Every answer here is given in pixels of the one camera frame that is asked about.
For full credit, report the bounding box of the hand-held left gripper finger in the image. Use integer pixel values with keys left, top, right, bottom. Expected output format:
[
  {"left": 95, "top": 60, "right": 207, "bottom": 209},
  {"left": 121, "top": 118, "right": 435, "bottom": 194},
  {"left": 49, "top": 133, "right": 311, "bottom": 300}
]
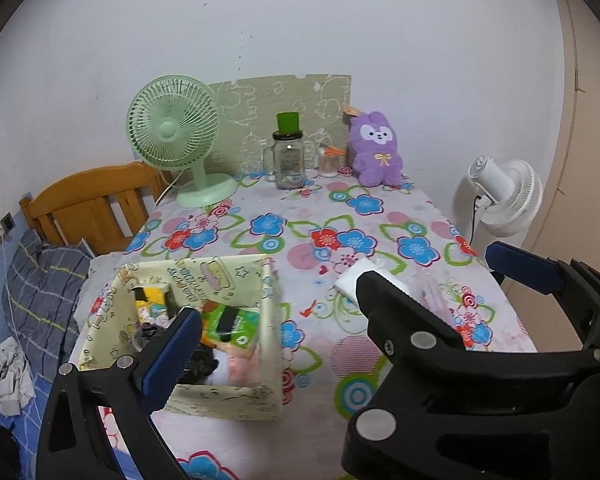
[{"left": 36, "top": 306, "right": 205, "bottom": 480}]

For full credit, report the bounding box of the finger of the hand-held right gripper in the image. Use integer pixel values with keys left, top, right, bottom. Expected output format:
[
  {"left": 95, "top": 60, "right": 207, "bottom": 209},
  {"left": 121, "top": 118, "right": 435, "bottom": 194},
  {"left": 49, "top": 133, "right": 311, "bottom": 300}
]
[
  {"left": 484, "top": 240, "right": 600, "bottom": 362},
  {"left": 342, "top": 269, "right": 468, "bottom": 477}
]

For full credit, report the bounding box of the yellow cartoon tissue pack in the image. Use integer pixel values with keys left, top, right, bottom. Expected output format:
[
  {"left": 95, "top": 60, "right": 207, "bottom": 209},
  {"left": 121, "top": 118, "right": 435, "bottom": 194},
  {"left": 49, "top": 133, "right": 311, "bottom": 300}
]
[{"left": 132, "top": 285, "right": 176, "bottom": 323}]

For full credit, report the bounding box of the cream patterned storage box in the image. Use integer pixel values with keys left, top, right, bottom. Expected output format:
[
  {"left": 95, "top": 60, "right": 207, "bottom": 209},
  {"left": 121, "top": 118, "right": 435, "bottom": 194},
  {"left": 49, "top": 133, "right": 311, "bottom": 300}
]
[{"left": 77, "top": 255, "right": 285, "bottom": 421}]

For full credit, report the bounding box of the green white tissue pack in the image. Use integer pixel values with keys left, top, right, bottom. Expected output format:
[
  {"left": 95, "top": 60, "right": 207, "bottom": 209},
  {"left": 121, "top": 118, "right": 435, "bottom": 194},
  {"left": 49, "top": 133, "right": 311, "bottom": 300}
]
[{"left": 200, "top": 301, "right": 262, "bottom": 352}]

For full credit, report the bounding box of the pink white soft pack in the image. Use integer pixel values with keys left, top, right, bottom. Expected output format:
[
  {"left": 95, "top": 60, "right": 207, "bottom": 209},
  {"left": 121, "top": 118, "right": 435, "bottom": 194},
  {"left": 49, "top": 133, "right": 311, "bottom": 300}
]
[{"left": 212, "top": 347, "right": 261, "bottom": 387}]

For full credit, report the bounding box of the black cloth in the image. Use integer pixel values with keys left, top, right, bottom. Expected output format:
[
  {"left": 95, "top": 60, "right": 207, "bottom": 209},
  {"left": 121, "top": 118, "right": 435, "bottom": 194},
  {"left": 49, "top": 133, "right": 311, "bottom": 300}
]
[{"left": 177, "top": 342, "right": 222, "bottom": 386}]

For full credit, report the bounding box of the white floor fan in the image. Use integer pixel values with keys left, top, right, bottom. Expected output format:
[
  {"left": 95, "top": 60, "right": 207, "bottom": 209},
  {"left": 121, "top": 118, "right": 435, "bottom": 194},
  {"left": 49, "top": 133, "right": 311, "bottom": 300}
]
[{"left": 467, "top": 155, "right": 544, "bottom": 237}]

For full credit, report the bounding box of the floral tablecloth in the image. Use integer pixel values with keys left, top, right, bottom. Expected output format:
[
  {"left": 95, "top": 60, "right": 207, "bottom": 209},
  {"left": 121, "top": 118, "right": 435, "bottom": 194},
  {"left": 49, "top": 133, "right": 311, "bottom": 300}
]
[{"left": 82, "top": 170, "right": 538, "bottom": 480}]

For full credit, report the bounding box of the beige door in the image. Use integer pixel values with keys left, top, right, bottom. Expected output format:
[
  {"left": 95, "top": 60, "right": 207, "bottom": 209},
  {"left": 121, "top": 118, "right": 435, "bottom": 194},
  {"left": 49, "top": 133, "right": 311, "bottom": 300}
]
[{"left": 495, "top": 0, "right": 600, "bottom": 321}]

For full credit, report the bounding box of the grey plaid pillow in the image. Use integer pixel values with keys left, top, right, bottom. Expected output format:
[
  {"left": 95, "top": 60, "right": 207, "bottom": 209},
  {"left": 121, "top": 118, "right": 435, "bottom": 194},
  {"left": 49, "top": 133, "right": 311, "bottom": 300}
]
[{"left": 2, "top": 230, "right": 96, "bottom": 391}]

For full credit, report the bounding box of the purple plush rabbit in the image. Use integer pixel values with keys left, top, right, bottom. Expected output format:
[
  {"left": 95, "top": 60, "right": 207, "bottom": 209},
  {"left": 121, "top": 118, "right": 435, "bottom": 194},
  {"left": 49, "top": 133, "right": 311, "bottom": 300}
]
[{"left": 343, "top": 105, "right": 405, "bottom": 189}]

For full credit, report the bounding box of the white crumpled cloth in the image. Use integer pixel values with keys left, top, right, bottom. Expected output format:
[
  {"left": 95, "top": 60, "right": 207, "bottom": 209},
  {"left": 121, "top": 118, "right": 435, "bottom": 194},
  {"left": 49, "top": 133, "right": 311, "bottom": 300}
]
[{"left": 0, "top": 336, "right": 35, "bottom": 417}]

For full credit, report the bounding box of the wooden headboard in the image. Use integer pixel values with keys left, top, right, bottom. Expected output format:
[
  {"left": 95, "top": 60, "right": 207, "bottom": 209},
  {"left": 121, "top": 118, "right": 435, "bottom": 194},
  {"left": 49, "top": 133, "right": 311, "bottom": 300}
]
[{"left": 19, "top": 161, "right": 173, "bottom": 256}]

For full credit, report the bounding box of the glass jar with green lid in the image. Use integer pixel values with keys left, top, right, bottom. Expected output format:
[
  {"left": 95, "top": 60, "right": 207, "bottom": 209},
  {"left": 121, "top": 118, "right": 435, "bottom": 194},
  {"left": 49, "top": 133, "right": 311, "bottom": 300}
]
[{"left": 262, "top": 111, "right": 317, "bottom": 191}]

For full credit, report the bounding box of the green desk fan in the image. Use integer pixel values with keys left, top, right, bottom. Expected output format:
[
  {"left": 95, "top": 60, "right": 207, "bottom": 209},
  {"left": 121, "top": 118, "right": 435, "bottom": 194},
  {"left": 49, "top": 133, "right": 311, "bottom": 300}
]
[{"left": 126, "top": 75, "right": 238, "bottom": 209}]

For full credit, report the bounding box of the black fan cable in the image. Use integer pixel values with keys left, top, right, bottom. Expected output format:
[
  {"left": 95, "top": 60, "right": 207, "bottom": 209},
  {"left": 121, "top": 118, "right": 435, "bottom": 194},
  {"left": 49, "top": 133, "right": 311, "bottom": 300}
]
[{"left": 468, "top": 193, "right": 483, "bottom": 247}]

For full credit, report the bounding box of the wall power socket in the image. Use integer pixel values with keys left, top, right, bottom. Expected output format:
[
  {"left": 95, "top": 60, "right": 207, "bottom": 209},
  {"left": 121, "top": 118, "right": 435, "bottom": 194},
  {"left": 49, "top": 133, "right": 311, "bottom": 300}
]
[{"left": 0, "top": 212, "right": 17, "bottom": 247}]

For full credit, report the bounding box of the green patterned wall sheet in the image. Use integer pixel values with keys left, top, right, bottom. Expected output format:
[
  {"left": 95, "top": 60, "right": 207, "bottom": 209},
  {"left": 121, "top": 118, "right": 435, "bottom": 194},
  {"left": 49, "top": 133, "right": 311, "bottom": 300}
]
[{"left": 210, "top": 74, "right": 352, "bottom": 177}]

